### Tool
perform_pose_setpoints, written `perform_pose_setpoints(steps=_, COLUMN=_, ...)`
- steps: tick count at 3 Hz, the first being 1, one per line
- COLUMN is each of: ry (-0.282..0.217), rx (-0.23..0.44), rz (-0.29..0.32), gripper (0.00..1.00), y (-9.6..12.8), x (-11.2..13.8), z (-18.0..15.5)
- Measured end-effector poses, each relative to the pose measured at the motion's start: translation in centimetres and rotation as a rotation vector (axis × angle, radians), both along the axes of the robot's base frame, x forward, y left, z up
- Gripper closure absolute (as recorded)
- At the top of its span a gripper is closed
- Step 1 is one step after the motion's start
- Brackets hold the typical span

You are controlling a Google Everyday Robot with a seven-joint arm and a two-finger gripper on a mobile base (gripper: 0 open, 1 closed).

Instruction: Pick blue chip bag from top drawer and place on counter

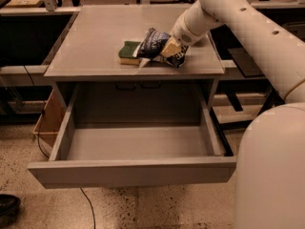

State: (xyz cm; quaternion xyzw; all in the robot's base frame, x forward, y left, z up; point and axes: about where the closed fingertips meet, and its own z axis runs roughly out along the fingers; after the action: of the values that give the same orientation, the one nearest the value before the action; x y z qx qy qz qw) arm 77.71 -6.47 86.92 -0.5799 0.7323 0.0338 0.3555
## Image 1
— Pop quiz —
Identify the grey cabinet counter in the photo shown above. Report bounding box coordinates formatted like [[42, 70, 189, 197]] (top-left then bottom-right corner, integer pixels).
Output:
[[45, 5, 224, 114]]

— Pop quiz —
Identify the black floor cable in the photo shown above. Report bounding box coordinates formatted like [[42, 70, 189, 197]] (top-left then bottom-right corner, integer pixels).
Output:
[[23, 65, 97, 229]]

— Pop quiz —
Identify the black tray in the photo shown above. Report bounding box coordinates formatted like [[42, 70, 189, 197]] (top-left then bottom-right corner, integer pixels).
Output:
[[229, 48, 263, 77]]

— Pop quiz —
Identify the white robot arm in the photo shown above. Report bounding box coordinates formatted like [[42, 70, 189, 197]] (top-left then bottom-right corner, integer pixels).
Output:
[[172, 0, 305, 229]]

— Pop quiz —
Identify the grey open drawer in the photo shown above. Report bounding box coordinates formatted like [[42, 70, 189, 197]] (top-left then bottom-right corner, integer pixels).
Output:
[[27, 83, 237, 190]]

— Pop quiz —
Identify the blue Kettle chip bag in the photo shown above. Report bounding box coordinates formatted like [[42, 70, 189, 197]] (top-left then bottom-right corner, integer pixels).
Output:
[[136, 28, 188, 69]]

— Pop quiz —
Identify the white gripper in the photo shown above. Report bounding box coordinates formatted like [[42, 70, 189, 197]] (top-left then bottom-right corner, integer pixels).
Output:
[[160, 1, 221, 58]]

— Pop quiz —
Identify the black shoe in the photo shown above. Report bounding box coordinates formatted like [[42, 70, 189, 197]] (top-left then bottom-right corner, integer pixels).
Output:
[[0, 194, 21, 229]]

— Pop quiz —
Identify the green and yellow sponge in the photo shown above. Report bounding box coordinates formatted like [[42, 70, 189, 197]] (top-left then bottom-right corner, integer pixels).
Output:
[[118, 41, 140, 66]]

